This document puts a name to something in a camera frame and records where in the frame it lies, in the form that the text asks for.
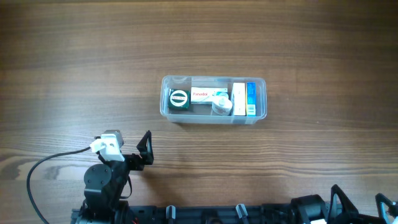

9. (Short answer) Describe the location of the green Zam-Buk box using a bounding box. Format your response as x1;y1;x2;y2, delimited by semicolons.
168;88;190;110

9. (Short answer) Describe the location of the white Panadol box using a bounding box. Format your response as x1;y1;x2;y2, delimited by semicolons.
190;87;229;105

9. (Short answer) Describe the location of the small white bottle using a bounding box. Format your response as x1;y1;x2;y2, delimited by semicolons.
212;96;233;116

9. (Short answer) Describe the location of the white medicine box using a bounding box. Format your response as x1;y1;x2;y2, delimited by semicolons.
231;83;246;116

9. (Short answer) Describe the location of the blue medicine box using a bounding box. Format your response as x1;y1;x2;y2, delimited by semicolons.
246;82;256;116

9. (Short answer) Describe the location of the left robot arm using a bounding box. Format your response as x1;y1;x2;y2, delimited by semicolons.
72;130;154;223

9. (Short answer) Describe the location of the clear plastic container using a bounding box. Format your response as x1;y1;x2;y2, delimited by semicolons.
160;75;267;124

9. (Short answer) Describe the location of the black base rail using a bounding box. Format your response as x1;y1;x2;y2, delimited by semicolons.
70;203;296;224

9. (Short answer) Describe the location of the left black cable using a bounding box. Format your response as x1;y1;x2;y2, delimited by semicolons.
26;146;93;224

